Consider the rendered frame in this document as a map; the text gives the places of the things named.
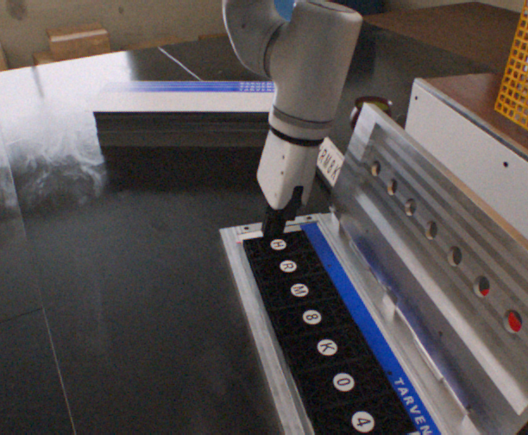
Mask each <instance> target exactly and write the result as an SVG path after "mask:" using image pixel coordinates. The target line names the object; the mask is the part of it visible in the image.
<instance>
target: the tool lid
mask: <svg viewBox="0 0 528 435"><path fill-rule="evenodd" d="M378 163H380V173H379V175H377V173H376V168H377V164H378ZM394 180H396V181H397V185H398V186H397V191H396V193H393V190H392V186H393V182H394ZM413 200H415V202H416V211H415V213H414V214H413V215H412V214H411V212H410V204H411V202H412V201H413ZM328 203H329V205H330V207H331V208H333V209H338V212H339V213H340V214H341V217H340V220H339V221H340V222H341V224H343V227H344V228H345V230H346V231H347V232H348V233H349V235H350V236H351V241H350V243H349V245H350V246H351V248H352V249H353V250H354V252H355V254H356V256H358V258H359V259H360V261H361V263H362V264H363V266H364V267H365V269H366V270H367V271H368V272H370V271H369V270H368V268H369V267H371V269H372V270H373V272H375V274H376V275H377V277H378V278H379V280H380V282H381V283H382V286H383V287H390V288H391V289H392V290H393V291H394V293H395V294H396V295H397V297H398V298H399V300H398V303H397V305H396V306H397V307H398V308H399V310H400V312H401V313H402V315H403V316H404V318H405V321H406V322H407V324H408V325H409V326H410V327H411V329H412V330H413V332H414V333H415V335H416V336H415V337H414V338H413V340H412V342H413V343H414V345H415V346H416V348H417V349H418V352H419V353H420V355H421V356H422V357H423V358H424V359H425V361H426V363H427V364H428V366H429V367H430V369H431V371H432V372H433V374H434V376H435V377H436V378H437V380H438V381H439V382H440V383H443V379H445V381H446V382H447V383H448V384H449V386H450V388H451V389H452V391H453V392H454V394H455V395H456V398H457V399H458V400H459V402H460V403H461V405H462V407H463V408H464V410H468V409H473V411H474V412H475V414H476V416H477V417H478V419H479V420H480V422H481V423H482V424H483V425H484V427H485V428H486V430H487V432H488V433H489V435H527V434H528V239H527V238H526V237H525V236H523V235H522V234H521V233H520V232H519V231H518V230H516V229H515V228H514V226H513V225H512V224H510V223H509V222H508V221H507V220H506V219H505V218H503V217H502V216H501V215H500V214H499V213H497V212H496V211H495V210H494V209H493V207H492V206H490V205H489V204H488V203H487V202H486V201H484V200H483V199H482V198H481V197H480V196H479V195H477V194H476V193H475V191H474V190H473V189H470V188H469V187H468V186H467V185H466V184H465V183H463V182H462V181H461V180H460V179H459V178H457V176H456V175H455V174H454V173H453V172H451V171H450V170H449V169H448V168H447V167H446V166H444V165H443V164H442V163H441V162H440V160H438V159H437V158H436V157H435V156H434V155H433V154H431V153H430V152H428V151H427V150H426V149H425V148H423V146H422V145H421V144H420V143H419V142H417V141H416V140H415V139H414V138H413V137H412V136H409V135H408V134H407V132H406V131H405V130H404V129H402V128H401V127H400V126H399V125H398V124H396V122H394V121H393V120H392V119H390V117H389V116H388V115H387V114H386V113H385V112H383V111H382V110H381V109H380V108H378V107H376V106H375V105H374V104H370V103H364V106H363V109H362V110H361V113H360V116H359V117H358V120H357V124H356V126H355V130H354V133H353V135H352V138H351V141H350V143H349V147H348V149H347V152H346V155H345V157H344V160H343V162H342V164H341V166H340V170H339V173H338V175H337V177H336V181H335V185H334V187H333V189H332V192H331V195H330V199H329V202H328ZM434 221H435V222H436V224H437V235H436V236H435V237H434V238H432V237H431V234H430V228H431V224H432V222H434ZM456 247H458V248H459V249H460V251H461V252H462V260H461V262H460V264H459V265H455V263H454V261H453V252H454V249H455V248H456ZM482 276H486V277H487V279H488V281H489V284H490V290H489V293H488V294H487V295H486V296H485V297H484V295H483V294H482V293H480V291H479V288H478V285H479V282H480V280H481V277H482ZM513 310H514V311H516V312H518V313H519V315H520V317H521V319H522V327H521V329H520V331H519V332H515V331H513V330H512V328H511V327H510V325H509V321H508V317H509V314H510V312H511V311H513Z"/></svg>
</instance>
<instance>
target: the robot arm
mask: <svg viewBox="0 0 528 435"><path fill-rule="evenodd" d="M222 12H223V17H224V20H225V24H226V28H227V30H228V33H229V38H230V41H231V44H232V46H233V48H234V50H235V52H236V55H237V58H238V59H239V61H240V62H241V63H243V65H244V66H245V67H247V68H248V69H250V70H251V71H253V72H255V73H259V74H260V75H261V76H263V77H265V78H267V79H271V80H272V81H273V82H274V85H275V92H274V96H273V103H272V108H270V112H269V117H268V121H269V123H270V130H269V132H268V135H267V140H266V143H265V147H264V149H263V153H262V157H261V163H260V166H259V171H258V180H259V182H260V185H261V189H262V191H263V192H264V194H265V196H266V199H267V200H266V208H267V209H268V210H265V213H264V217H263V220H262V224H261V232H262V235H263V236H267V235H273V236H278V235H279V234H280V233H283V231H284V229H285V228H286V221H294V220H295V217H296V211H297V207H298V209H300V210H303V209H304V208H305V206H306V203H307V201H308V198H309V195H310V191H311V186H312V181H314V177H315V173H316V169H317V160H318V155H319V148H320V146H319V145H320V144H322V143H323V142H324V139H325V137H327V136H329V135H330V131H331V127H332V124H333V121H334V117H335V114H336V110H337V106H338V103H339V100H340V97H341V94H342V90H343V85H344V81H345V79H346V76H347V72H348V69H349V63H351V60H352V58H353V54H354V51H355V45H356V43H357V39H358V36H359V34H360V30H361V26H362V21H363V19H362V16H361V15H360V14H359V13H357V12H355V11H354V10H352V9H349V8H347V7H344V6H341V5H338V4H335V3H332V2H329V1H324V0H297V1H296V2H295V3H294V5H293V11H292V18H291V21H287V20H285V19H283V18H282V17H280V15H279V14H278V12H277V9H276V8H275V4H274V0H223V8H222Z"/></svg>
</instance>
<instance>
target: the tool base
mask: <svg viewBox="0 0 528 435"><path fill-rule="evenodd" d="M330 211H331V213H329V214H323V215H321V213H319V214H314V215H308V216H303V217H295V220H294V221H286V227H289V226H294V225H300V224H305V223H310V222H317V223H318V226H319V227H320V229H321V231H322V232H323V233H324V235H325V237H326V239H328V241H329V243H330V245H331V247H332V248H333V249H334V251H335V252H336V256H337V257H338V259H339V261H340V262H341V264H342V265H343V266H344V268H345V270H346V271H347V273H348V275H349V277H350V279H351V280H352V281H353V284H354V285H355V288H356V289H357V291H358V293H360V294H361V296H362V297H363V300H364V302H365V303H366V305H367V307H368V309H369V311H370V312H371V313H372V316H373V317H374V320H375V321H376V323H377V325H379V326H380V328H381V329H382V331H383V332H384V335H385V337H386V338H387V341H388V342H389V343H390V345H391V346H392V348H393V350H394V352H395V355H396V356H397V358H398V359H399V361H400V363H401V364H402V366H403V368H404V369H405V370H406V372H407V373H408V375H409V376H410V377H411V380H412V382H413V384H414V386H415V387H416V389H417V390H418V392H419V394H420V395H421V397H422V399H423V400H424V403H425V404H426V406H427V407H428V408H429V410H430V413H431V415H432V417H433V418H434V420H435V421H436V422H437V424H438V426H439V428H440V429H441V431H442V433H443V435H489V433H488V432H487V430H486V428H485V427H484V425H483V424H482V423H481V422H480V420H479V419H478V417H477V416H476V414H475V412H474V411H473V409H468V410H464V408H463V407H462V405H461V403H460V402H459V400H458V399H457V398H456V395H455V394H454V392H453V391H452V389H451V388H450V386H449V384H448V383H447V382H446V381H445V379H443V383H440V382H439V381H438V380H437V378H436V377H435V376H434V374H433V372H432V371H431V369H430V367H429V366H428V364H427V363H426V361H425V359H424V358H423V357H422V356H421V355H420V353H419V352H418V349H417V348H416V346H415V345H414V343H413V342H412V340H413V338H414V337H415V336H416V335H415V333H414V332H413V330H412V329H411V327H410V326H409V325H408V324H407V322H406V321H405V318H404V316H403V315H402V313H401V312H400V310H399V308H398V307H397V306H396V305H397V303H398V300H399V298H398V297H397V295H396V294H395V293H394V291H393V290H392V289H391V288H390V287H383V286H382V283H381V282H380V280H379V278H378V277H377V275H376V274H375V272H373V270H372V269H371V267H369V268H368V270H369V271H370V272H368V271H367V270H366V269H365V267H364V266H363V264H362V263H361V261H360V259H359V258H358V256H356V254H355V252H354V250H353V249H352V248H351V246H350V245H349V243H350V241H351V236H350V235H349V233H348V232H347V231H346V230H345V228H344V227H343V224H341V222H340V221H339V220H340V217H341V214H340V213H339V212H336V209H333V208H331V207H330ZM307 217H311V219H307ZM261 224H262V223H256V224H251V225H245V226H239V227H234V228H228V229H221V230H220V242H221V244H222V247H223V253H224V256H225V259H226V262H227V264H228V268H229V271H230V273H231V276H232V279H233V283H234V286H235V289H236V293H237V298H238V300H239V303H240V306H241V309H242V312H243V315H244V318H245V320H246V324H247V327H248V332H249V335H250V338H251V341H252V345H253V347H254V350H255V355H256V356H257V358H258V362H259V364H260V368H261V373H262V375H263V378H264V382H265V385H266V388H267V393H268V396H269V399H270V402H271V405H273V410H274V413H275V416H276V419H277V422H278V426H279V429H280V433H281V435H302V433H301V431H300V428H299V423H298V420H297V417H296V415H295V412H294V410H293V407H292V403H291V399H290V396H289V394H288V392H287V391H286V387H285V384H284V382H283V378H282V376H281V373H280V369H279V366H278V363H277V361H276V358H275V355H274V353H273V348H271V345H270V342H269V340H268V337H267V333H266V330H265V327H264V324H263V322H262V319H261V315H260V312H259V308H258V306H257V305H256V304H255V299H254V296H253V293H252V290H251V287H250V285H249V283H248V277H247V275H246V272H245V269H244V266H243V265H242V262H241V259H240V256H239V254H238V250H237V247H236V243H238V242H240V240H239V235H240V234H244V233H250V232H256V231H261ZM245 227H249V229H248V230H245V229H244V228H245Z"/></svg>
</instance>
